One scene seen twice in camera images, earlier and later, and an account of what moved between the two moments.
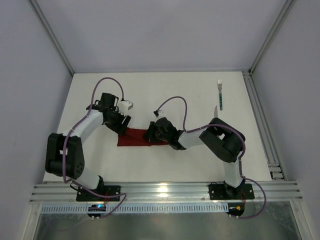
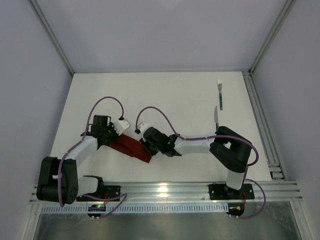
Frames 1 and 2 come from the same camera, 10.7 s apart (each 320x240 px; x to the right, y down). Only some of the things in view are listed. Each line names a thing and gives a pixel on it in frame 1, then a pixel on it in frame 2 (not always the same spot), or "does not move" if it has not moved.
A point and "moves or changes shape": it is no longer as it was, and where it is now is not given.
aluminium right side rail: x=276 y=170 does not move
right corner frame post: x=287 y=8 does not move
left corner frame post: x=52 y=34 does not move
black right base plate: x=223 y=191 does not move
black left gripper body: x=121 y=125 -> x=111 y=136
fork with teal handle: x=220 y=83 does not move
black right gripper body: x=152 y=132 -> x=147 y=145
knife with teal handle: x=215 y=112 does not move
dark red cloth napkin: x=135 y=137 moves or changes shape
